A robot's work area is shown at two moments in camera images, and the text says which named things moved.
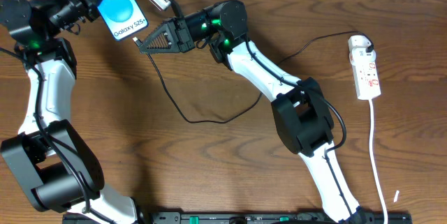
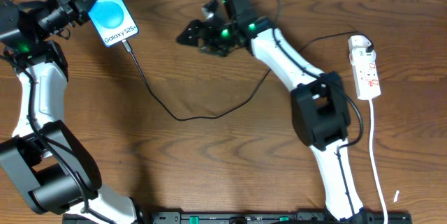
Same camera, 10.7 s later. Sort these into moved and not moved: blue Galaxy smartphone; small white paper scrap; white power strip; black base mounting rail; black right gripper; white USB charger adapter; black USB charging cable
Moved: black right gripper; black USB charging cable; blue Galaxy smartphone
Not moved: black base mounting rail; small white paper scrap; white power strip; white USB charger adapter
